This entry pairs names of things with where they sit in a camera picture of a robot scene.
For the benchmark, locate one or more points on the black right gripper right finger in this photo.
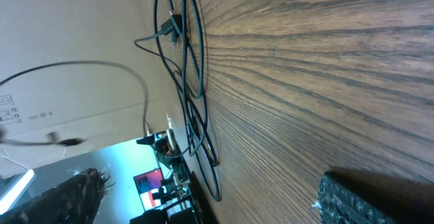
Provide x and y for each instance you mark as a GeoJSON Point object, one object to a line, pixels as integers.
{"type": "Point", "coordinates": [350, 197]}

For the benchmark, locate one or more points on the red computer monitor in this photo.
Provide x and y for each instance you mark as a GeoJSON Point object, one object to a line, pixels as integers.
{"type": "Point", "coordinates": [147, 184]}

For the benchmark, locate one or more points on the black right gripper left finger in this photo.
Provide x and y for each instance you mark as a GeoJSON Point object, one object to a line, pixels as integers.
{"type": "Point", "coordinates": [76, 200]}

